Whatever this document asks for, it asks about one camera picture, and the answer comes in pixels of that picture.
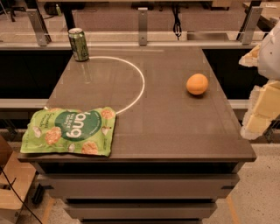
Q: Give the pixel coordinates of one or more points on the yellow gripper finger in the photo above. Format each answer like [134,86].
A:
[263,108]
[250,59]

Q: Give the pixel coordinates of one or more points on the green soda can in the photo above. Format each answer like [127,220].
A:
[79,44]

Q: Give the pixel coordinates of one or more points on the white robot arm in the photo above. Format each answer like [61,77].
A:
[269,55]

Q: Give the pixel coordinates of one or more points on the green rice chip bag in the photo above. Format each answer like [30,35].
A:
[59,130]

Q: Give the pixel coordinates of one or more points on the orange fruit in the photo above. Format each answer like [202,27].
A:
[197,84]

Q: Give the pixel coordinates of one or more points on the grey drawer cabinet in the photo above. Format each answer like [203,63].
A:
[139,198]

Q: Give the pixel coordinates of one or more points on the cardboard box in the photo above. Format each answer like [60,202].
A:
[15,182]

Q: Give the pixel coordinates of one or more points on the right metal bracket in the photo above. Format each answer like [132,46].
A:
[246,33]

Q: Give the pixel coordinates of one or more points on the metal bracket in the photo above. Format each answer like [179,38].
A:
[142,26]
[38,24]
[246,33]

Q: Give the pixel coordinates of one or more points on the middle metal bracket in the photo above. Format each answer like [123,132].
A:
[142,26]

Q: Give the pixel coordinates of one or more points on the left metal bracket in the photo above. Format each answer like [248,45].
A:
[38,24]

